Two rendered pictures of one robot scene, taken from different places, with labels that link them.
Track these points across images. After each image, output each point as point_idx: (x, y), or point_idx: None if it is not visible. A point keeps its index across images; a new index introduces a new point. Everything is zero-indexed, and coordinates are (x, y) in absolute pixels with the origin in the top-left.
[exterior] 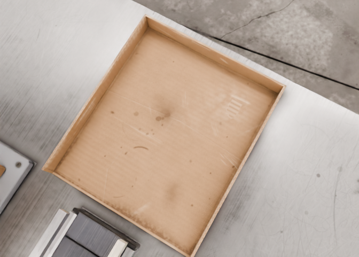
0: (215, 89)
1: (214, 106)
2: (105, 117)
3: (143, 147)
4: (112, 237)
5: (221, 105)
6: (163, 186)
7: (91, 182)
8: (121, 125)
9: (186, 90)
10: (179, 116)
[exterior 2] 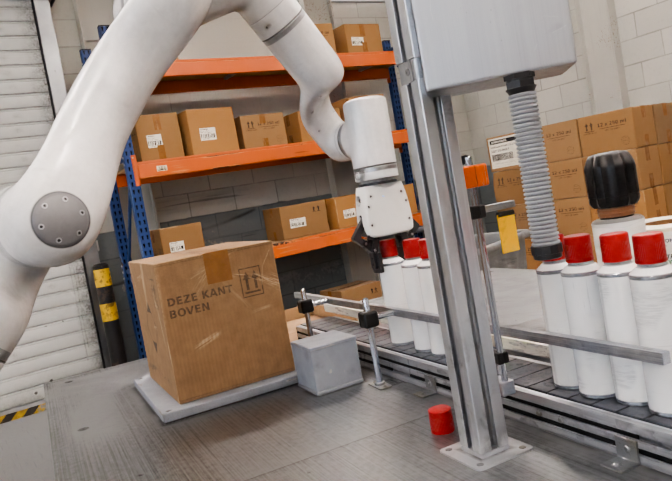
0: (291, 323)
1: (298, 323)
2: None
3: (292, 333)
4: (322, 318)
5: (300, 322)
6: None
7: (290, 341)
8: None
9: None
10: (290, 328)
